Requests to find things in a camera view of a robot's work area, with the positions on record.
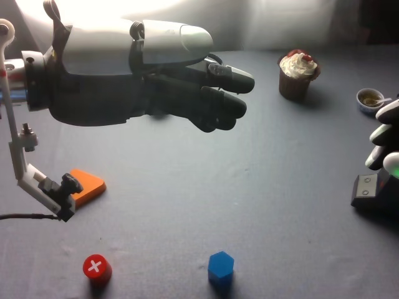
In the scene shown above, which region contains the white and black right hand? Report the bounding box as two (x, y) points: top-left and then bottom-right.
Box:
(364, 98), (399, 181)

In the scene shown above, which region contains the white and black left hand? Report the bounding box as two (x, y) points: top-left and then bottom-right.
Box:
(42, 0), (256, 134)

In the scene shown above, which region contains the small bowl with green filling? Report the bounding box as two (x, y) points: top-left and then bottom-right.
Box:
(355, 87), (393, 118)

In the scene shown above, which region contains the toy cupcake with white cream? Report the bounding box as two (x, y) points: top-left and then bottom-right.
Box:
(278, 49), (321, 102)

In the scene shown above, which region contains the orange triangle block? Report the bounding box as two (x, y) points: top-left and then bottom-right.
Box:
(69, 168), (107, 209)

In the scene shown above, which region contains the white curtain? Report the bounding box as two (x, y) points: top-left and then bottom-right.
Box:
(14, 0), (399, 53)

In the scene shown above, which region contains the grey table cloth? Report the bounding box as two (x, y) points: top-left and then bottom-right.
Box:
(0, 46), (399, 299)

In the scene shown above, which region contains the blue hexagon block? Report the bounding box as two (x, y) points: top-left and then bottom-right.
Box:
(208, 250), (235, 285)

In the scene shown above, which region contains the red cylinder with white cross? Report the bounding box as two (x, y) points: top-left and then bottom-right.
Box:
(82, 253), (113, 283)

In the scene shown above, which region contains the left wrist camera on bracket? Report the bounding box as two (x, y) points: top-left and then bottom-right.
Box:
(0, 18), (84, 223)

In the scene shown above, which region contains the black left camera cable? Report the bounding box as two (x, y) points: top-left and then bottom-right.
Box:
(0, 212), (62, 222)

